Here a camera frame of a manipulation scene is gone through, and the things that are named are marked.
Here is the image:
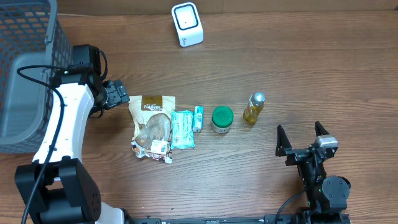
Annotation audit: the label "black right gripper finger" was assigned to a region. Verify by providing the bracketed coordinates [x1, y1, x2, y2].
[275, 125, 292, 157]
[315, 121, 329, 136]

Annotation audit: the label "brown snack packet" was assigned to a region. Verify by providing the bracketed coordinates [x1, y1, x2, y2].
[129, 95, 176, 164]

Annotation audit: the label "yellow liquid bottle silver cap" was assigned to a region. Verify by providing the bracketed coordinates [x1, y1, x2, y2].
[243, 92, 266, 124]

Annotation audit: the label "green lid white jar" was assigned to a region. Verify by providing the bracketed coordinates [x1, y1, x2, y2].
[211, 106, 234, 134]

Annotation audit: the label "teal tissue pack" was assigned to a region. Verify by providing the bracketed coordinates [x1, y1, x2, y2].
[171, 110, 195, 150]

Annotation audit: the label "small teal white box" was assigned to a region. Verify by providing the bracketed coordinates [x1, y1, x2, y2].
[192, 106, 204, 133]

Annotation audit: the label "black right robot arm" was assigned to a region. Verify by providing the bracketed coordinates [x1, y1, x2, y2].
[275, 121, 351, 214]

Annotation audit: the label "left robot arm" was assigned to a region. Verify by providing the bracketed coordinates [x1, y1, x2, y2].
[14, 44, 134, 224]

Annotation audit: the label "white barcode scanner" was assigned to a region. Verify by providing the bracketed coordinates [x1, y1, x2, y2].
[171, 2, 204, 47]

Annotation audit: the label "grey plastic shopping basket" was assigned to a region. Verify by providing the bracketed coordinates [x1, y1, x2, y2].
[1, 0, 72, 154]

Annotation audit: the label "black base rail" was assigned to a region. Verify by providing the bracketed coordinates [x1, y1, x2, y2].
[125, 214, 351, 224]

